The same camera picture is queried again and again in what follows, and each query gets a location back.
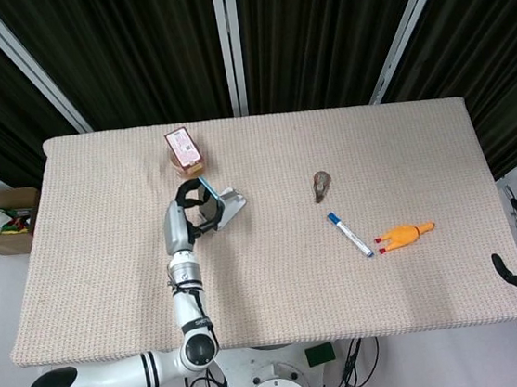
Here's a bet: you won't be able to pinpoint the black smartphone with blue edge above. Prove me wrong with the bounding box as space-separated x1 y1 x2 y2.
193 174 226 226

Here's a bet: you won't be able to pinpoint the yellow rubber chicken toy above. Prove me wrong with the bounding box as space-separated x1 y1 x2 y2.
372 220 438 257

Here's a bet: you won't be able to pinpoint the colourful small toys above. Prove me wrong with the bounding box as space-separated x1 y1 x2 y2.
0 206 36 236

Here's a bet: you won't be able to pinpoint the blue and white marker pen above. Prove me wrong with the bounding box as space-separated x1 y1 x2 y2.
326 207 375 264

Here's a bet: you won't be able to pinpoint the pink snack box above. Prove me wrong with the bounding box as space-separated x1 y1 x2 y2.
162 123 206 182

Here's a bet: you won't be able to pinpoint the small grey brown shell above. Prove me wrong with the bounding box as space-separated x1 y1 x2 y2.
309 169 335 205

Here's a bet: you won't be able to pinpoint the beige waffle-weave tablecloth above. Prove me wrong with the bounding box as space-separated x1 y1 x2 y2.
0 84 517 382

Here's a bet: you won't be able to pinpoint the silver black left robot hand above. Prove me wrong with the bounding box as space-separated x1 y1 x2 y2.
157 175 222 257

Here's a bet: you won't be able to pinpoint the white frame post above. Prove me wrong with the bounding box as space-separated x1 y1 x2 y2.
0 0 94 143
211 0 251 119
356 0 471 106

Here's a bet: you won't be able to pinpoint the green square block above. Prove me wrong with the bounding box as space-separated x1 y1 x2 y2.
303 341 338 369

